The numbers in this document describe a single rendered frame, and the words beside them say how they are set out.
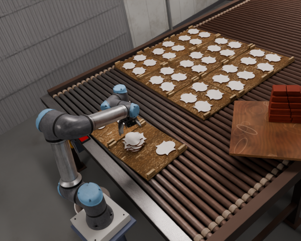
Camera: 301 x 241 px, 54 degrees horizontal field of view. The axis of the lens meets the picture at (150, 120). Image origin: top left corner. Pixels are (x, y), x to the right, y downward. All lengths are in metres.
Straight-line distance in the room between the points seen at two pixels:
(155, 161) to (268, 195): 0.68
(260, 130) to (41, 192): 2.30
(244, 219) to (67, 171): 0.90
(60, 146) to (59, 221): 1.64
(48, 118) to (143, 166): 0.73
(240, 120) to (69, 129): 1.09
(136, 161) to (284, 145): 0.87
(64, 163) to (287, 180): 1.16
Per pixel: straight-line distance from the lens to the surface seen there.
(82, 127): 1.34
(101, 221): 1.65
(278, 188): 1.73
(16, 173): 3.73
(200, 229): 1.60
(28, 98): 4.42
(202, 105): 2.24
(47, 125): 1.40
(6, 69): 4.20
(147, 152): 1.95
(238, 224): 1.58
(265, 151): 1.77
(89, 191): 1.57
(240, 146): 1.79
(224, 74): 2.60
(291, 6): 3.95
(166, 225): 1.63
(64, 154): 1.50
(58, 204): 3.17
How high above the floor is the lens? 2.30
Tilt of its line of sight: 38 degrees down
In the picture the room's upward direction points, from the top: 12 degrees counter-clockwise
